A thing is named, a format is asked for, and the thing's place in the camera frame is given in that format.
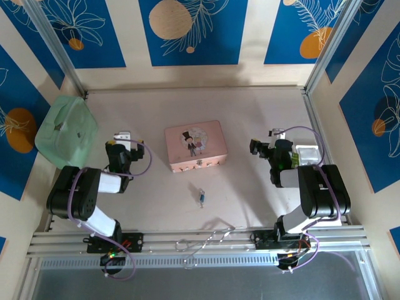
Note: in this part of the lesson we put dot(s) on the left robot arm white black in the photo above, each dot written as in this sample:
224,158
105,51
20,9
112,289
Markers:
109,183

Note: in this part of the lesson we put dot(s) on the mint green zipper bag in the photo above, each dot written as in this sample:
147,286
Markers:
67,134

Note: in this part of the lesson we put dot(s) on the blue floral wall poster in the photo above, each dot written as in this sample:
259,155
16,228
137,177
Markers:
300,31
200,31
93,34

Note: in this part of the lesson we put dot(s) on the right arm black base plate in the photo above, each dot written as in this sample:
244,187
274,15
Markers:
264,240

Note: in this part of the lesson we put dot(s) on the small blue item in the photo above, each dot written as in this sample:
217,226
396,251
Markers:
201,195

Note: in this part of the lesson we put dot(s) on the aluminium frame post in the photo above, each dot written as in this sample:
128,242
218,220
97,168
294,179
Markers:
56,47
329,47

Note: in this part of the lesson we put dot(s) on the aluminium frame front rail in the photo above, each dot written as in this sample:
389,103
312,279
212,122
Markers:
193,238

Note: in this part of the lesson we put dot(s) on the grey metal panel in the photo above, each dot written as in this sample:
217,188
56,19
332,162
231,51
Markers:
203,284

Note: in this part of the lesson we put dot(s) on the pink box with wedding couple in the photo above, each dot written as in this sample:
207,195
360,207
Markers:
195,143

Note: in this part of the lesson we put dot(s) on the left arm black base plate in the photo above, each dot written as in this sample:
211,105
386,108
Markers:
136,242

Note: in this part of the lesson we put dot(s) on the clear plastic container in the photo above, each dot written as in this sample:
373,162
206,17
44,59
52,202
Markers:
307,154

